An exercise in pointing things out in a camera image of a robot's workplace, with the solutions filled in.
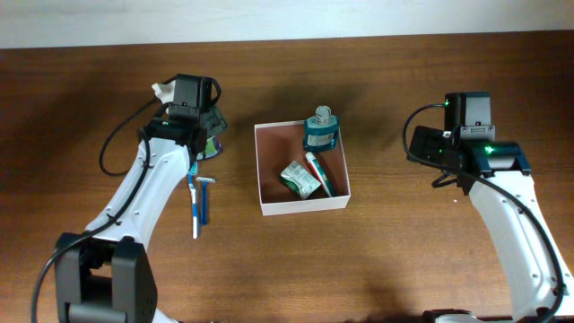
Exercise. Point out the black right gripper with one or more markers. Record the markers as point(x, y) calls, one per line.
point(425, 143)

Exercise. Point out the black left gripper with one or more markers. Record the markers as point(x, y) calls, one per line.
point(216, 121)

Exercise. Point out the clear pump soap bottle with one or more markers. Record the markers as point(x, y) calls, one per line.
point(164, 92)

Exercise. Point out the blue white toothbrush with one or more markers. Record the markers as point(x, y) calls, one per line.
point(190, 179)

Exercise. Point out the blue disposable razor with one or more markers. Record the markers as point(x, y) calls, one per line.
point(205, 182)

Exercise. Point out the blue Listerine mouthwash bottle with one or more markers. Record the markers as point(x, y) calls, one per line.
point(321, 131)

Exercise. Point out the white green soap packet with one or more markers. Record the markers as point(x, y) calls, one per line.
point(299, 180)

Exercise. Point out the teal Colgate toothpaste tube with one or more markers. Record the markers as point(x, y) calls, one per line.
point(320, 174)

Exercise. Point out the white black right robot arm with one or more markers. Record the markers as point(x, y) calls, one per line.
point(497, 178)

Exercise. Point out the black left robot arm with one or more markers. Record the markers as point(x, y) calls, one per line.
point(103, 274)

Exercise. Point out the pink open box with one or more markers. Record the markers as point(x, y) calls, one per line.
point(279, 144)

